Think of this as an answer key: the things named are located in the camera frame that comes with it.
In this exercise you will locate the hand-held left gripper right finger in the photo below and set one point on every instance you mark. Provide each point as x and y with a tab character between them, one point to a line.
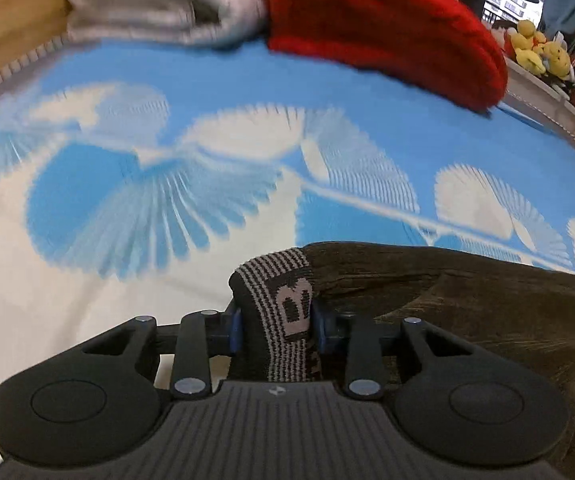
317	331

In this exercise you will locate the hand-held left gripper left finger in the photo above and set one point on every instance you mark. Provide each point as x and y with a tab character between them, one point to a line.
236	334

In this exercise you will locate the blue white printed bed sheet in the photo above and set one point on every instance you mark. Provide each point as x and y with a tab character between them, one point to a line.
267	90

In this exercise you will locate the red folded blanket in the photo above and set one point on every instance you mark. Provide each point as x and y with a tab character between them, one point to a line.
382	25

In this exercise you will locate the white window sill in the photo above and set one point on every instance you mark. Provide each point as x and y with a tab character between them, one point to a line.
537	90

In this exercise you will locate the white folded blanket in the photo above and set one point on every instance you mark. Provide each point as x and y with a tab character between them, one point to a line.
142	5

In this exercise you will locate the yellow plush toy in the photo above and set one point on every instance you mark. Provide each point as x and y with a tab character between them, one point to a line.
558	59
530	60
526	31

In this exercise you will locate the window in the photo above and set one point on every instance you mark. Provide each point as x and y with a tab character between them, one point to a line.
510	7

